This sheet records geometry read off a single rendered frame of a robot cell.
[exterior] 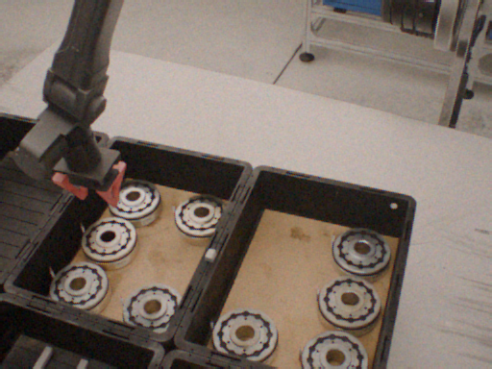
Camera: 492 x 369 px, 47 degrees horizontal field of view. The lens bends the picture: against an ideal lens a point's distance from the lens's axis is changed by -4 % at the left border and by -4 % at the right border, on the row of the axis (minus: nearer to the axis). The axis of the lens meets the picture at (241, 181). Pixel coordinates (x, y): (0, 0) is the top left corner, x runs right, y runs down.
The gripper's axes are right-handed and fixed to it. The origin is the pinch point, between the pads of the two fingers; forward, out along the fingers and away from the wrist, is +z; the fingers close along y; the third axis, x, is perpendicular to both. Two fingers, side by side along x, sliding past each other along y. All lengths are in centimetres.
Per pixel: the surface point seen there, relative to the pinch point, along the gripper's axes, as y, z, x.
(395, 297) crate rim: 51, 5, -2
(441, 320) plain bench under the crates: 60, 30, 11
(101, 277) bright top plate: 2.3, 10.2, -9.1
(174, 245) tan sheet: 10.0, 14.2, 3.5
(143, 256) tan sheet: 5.7, 13.7, -0.7
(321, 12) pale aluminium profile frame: -10, 79, 193
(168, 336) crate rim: 21.2, 3.1, -18.9
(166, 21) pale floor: -106, 106, 208
